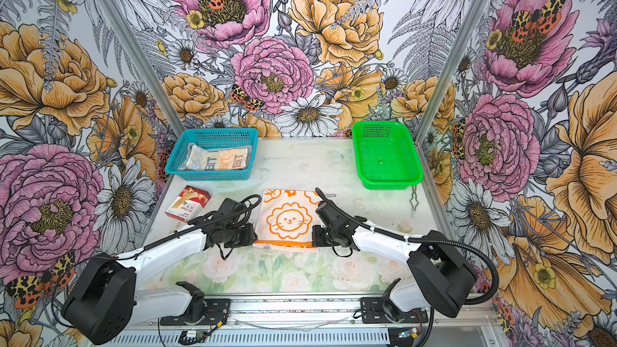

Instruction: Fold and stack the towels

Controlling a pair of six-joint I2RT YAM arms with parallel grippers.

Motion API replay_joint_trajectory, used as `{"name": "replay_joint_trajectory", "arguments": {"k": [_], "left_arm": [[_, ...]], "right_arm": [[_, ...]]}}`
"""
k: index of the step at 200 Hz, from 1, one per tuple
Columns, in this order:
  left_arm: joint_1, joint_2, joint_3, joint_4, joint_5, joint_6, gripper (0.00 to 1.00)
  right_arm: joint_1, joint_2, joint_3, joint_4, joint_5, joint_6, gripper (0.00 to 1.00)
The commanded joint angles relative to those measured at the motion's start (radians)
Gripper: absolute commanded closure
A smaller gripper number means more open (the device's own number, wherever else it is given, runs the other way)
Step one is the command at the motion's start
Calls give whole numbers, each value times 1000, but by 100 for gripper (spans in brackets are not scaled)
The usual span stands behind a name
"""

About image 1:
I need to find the small metal wire clip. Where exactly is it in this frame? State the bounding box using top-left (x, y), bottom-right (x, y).
top-left (409, 186), bottom-right (419, 218)

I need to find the orange patterned towel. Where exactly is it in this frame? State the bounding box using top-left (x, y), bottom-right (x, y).
top-left (253, 189), bottom-right (322, 253)

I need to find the aluminium frame post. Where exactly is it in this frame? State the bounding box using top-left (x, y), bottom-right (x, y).
top-left (417, 0), bottom-right (507, 129)
top-left (96, 0), bottom-right (185, 138)

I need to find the teal plastic basket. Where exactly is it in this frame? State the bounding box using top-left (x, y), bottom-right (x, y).
top-left (165, 128), bottom-right (259, 182)

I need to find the right aluminium frame post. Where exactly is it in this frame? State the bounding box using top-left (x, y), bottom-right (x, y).
top-left (417, 0), bottom-right (507, 129)

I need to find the green plastic basket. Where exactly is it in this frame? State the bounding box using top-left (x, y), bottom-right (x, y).
top-left (352, 120), bottom-right (424, 191)

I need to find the printed cream towel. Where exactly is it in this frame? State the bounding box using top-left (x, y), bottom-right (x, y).
top-left (179, 144), bottom-right (252, 171)

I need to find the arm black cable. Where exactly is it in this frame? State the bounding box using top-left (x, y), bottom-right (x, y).
top-left (47, 193), bottom-right (263, 329)
top-left (314, 186), bottom-right (501, 347)

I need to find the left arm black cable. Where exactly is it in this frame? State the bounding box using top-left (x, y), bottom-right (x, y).
top-left (47, 193), bottom-right (263, 329)

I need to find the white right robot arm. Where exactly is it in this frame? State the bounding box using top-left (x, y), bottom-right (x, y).
top-left (313, 199), bottom-right (477, 322)

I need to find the left aluminium frame post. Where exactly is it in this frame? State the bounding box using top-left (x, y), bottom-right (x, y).
top-left (96, 0), bottom-right (185, 138)

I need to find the red and white carton box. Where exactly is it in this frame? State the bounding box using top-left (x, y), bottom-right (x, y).
top-left (165, 186), bottom-right (211, 223)

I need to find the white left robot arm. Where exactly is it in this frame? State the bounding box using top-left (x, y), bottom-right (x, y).
top-left (59, 194), bottom-right (262, 345)

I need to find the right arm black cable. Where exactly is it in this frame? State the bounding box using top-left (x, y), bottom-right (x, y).
top-left (314, 186), bottom-right (501, 347)

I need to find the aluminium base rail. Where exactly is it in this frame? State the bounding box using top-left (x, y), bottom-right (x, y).
top-left (109, 293), bottom-right (507, 346)

